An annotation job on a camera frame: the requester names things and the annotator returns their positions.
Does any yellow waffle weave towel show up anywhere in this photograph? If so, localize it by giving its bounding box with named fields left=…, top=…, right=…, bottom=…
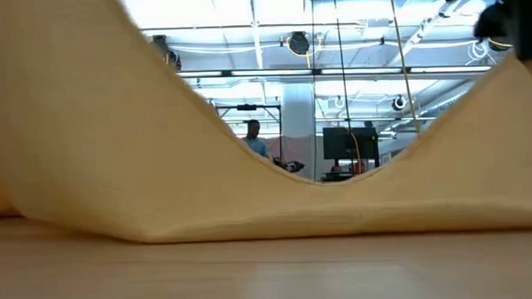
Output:
left=0, top=0, right=532, bottom=249

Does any long horizontal light bar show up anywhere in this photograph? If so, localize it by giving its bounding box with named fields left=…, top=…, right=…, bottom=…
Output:
left=176, top=60, right=495, bottom=83

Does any black monitor on stand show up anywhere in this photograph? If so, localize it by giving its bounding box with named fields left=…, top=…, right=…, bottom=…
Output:
left=321, top=125, right=381, bottom=171

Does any person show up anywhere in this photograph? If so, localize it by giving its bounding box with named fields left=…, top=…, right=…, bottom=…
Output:
left=242, top=118, right=270, bottom=159

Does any black ceiling cable reel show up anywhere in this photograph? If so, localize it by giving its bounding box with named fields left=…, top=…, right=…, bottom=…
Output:
left=390, top=94, right=409, bottom=113
left=286, top=31, right=311, bottom=57
left=487, top=36, right=514, bottom=53
left=150, top=34, right=183, bottom=73

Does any yellow hanging cable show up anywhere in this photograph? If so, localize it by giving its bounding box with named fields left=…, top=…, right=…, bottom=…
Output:
left=387, top=0, right=421, bottom=135

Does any thin black hanging cable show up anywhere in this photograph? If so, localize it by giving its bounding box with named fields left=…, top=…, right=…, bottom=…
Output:
left=309, top=0, right=321, bottom=180

